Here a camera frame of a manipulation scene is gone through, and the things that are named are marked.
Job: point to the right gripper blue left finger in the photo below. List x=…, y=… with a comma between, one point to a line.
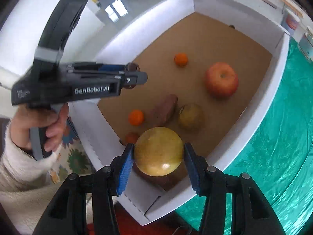
x=108, y=182

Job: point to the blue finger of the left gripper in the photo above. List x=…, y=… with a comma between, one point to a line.
x=117, y=81
x=97, y=67

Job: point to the white cardboard box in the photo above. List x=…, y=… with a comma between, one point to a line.
x=207, y=31

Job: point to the orange tangerine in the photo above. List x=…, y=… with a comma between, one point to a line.
x=181, y=59
x=136, y=117

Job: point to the left red label can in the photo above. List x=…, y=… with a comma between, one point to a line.
x=290, y=21

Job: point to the clear glass jar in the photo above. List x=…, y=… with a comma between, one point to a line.
x=306, y=44

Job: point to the cream sleeve left forearm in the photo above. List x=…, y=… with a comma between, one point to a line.
x=27, y=185

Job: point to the yellow green pear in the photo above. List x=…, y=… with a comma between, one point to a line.
x=158, y=152

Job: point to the large red apple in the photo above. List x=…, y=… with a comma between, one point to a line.
x=221, y=80

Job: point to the green brown apple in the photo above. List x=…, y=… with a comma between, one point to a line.
x=191, y=117

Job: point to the orange fuzzy sweater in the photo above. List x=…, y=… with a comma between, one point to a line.
x=169, y=224

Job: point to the purple sweet potato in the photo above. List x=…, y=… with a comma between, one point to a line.
x=163, y=111

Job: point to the dark brown mushroom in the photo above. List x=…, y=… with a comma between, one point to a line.
x=130, y=78
x=131, y=138

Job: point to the green satin tablecloth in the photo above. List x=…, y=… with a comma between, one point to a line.
x=279, y=154

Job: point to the left hand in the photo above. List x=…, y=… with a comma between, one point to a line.
x=26, y=118

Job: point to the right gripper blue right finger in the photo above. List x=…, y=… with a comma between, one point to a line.
x=209, y=181

